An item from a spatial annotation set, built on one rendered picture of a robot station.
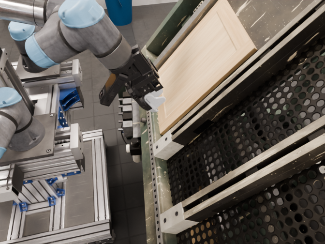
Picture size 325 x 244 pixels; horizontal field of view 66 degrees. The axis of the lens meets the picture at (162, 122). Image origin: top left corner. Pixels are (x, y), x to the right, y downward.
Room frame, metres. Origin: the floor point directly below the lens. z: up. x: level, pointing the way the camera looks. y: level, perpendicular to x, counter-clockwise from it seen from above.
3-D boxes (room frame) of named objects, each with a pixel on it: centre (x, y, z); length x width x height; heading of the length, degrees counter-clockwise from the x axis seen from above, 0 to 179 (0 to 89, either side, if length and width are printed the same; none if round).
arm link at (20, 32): (1.12, 0.66, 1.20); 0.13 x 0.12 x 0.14; 166
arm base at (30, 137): (0.63, 0.56, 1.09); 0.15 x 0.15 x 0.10
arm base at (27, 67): (1.11, 0.66, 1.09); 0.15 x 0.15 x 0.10
